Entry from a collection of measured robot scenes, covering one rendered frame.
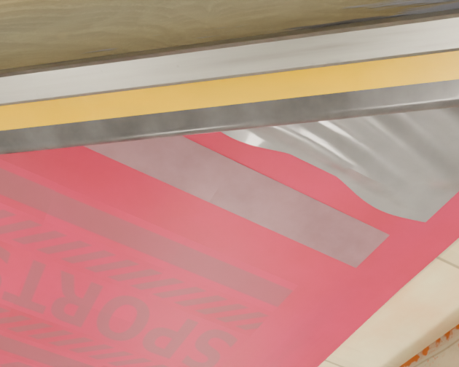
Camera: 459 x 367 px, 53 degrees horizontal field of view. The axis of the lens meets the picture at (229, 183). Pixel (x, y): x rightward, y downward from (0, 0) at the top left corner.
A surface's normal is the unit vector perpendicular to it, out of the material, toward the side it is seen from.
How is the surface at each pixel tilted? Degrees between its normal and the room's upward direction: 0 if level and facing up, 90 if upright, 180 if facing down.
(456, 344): 90
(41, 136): 12
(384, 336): 0
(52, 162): 0
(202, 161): 0
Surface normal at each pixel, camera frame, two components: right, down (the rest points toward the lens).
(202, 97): -0.10, 0.41
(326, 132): 0.22, 0.13
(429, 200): 0.17, 0.53
